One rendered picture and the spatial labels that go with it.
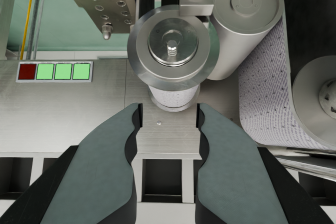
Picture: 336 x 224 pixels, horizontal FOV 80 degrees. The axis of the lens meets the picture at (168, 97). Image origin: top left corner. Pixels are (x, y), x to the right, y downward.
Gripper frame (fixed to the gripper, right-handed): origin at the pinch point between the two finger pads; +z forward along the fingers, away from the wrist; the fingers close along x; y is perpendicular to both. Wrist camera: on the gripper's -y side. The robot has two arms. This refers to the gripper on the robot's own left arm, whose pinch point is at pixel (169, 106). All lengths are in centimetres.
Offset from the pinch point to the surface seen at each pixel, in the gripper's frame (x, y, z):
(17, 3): -168, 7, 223
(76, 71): -31, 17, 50
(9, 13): -77, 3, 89
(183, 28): 1.6, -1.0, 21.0
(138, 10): -5.7, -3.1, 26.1
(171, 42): 0.0, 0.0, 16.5
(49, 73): -40, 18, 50
